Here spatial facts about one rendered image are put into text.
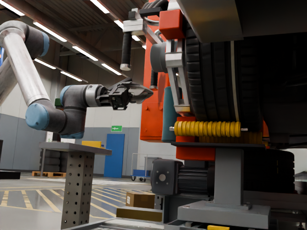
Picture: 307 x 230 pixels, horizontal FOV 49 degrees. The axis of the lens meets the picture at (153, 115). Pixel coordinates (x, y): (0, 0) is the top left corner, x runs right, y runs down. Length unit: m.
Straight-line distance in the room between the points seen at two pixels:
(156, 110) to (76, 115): 0.71
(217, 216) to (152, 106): 0.94
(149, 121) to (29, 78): 0.81
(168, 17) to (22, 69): 0.62
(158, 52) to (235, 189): 0.65
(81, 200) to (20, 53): 0.77
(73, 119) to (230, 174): 0.63
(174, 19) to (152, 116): 0.88
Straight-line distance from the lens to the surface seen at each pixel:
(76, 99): 1.35
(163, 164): 1.67
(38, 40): 1.72
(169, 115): 1.54
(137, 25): 1.41
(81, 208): 1.78
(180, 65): 1.22
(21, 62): 1.46
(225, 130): 1.24
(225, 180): 1.33
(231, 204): 1.33
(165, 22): 1.18
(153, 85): 1.68
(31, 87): 1.35
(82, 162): 1.76
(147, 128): 1.94
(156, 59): 1.48
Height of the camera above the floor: 0.34
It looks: 10 degrees up
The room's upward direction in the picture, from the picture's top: 3 degrees clockwise
